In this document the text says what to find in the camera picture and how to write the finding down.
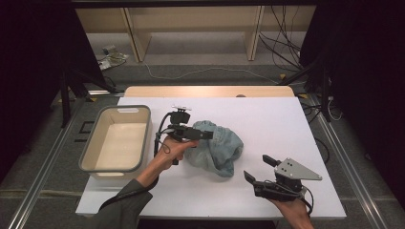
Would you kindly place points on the person's right hand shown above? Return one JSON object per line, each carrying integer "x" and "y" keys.
{"x": 296, "y": 211}

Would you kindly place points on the light blue cloth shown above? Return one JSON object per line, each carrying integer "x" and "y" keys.
{"x": 223, "y": 152}

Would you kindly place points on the black curtain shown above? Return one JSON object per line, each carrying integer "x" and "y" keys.
{"x": 366, "y": 79}
{"x": 31, "y": 63}

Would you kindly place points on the beige basket with grey rim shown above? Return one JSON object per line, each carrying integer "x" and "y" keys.
{"x": 114, "y": 143}

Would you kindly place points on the aluminium floor rail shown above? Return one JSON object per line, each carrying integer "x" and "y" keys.
{"x": 44, "y": 171}
{"x": 350, "y": 171}

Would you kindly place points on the white table board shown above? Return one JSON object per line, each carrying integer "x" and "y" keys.
{"x": 270, "y": 127}

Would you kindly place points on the wooden shelf unit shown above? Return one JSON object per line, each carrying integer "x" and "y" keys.
{"x": 191, "y": 19}

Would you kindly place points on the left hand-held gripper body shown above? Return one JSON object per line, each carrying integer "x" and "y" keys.
{"x": 180, "y": 130}

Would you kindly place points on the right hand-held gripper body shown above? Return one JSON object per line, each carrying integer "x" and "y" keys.
{"x": 286, "y": 186}

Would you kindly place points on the person's left hand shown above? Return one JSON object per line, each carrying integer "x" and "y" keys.
{"x": 170, "y": 151}

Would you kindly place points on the black metal stand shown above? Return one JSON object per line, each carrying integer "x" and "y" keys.
{"x": 324, "y": 92}
{"x": 65, "y": 98}

